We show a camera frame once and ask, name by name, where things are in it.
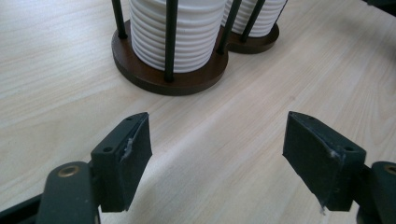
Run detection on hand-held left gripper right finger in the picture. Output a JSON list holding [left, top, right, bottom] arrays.
[[282, 111, 367, 216]]

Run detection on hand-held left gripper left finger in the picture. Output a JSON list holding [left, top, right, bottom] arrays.
[[91, 112, 153, 213]]

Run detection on dark wooden cup holder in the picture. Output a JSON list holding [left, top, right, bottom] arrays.
[[111, 0, 231, 96], [221, 0, 289, 55]]

